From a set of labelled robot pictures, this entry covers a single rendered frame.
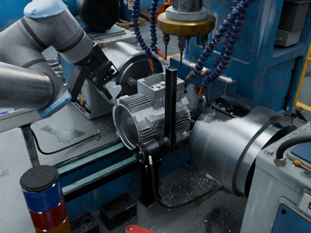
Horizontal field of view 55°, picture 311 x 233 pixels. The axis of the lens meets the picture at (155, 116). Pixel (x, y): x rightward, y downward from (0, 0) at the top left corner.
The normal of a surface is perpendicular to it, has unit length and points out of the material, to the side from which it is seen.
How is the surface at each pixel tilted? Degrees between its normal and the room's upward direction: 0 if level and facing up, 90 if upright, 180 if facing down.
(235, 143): 50
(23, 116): 66
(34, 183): 0
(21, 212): 0
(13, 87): 92
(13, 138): 0
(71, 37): 90
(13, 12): 90
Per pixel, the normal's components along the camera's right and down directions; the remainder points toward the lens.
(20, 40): 0.21, 0.25
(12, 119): 0.55, 0.04
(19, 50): 0.25, -0.20
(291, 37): 0.60, 0.42
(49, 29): 0.36, 0.47
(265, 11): -0.80, 0.31
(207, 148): -0.78, 0.11
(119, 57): -0.38, -0.61
